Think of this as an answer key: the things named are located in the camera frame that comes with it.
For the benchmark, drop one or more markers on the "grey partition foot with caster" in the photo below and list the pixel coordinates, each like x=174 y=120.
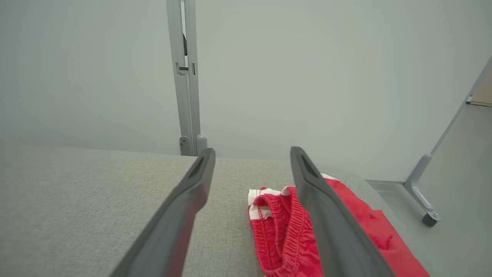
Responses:
x=417 y=184

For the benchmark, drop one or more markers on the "red Bulls basketball jersey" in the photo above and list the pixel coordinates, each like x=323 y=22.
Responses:
x=369 y=227

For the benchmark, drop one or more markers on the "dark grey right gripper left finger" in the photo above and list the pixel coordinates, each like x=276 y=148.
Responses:
x=180 y=231

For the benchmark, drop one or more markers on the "grey partition post with bracket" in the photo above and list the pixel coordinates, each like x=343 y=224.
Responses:
x=177 y=96

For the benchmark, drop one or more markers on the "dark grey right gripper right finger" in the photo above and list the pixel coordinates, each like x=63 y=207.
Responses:
x=334 y=231

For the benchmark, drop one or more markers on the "grey partition base rail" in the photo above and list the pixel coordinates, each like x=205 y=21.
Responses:
x=384 y=182

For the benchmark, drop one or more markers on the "red shorts with white stripe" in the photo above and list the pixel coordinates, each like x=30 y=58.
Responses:
x=292 y=238

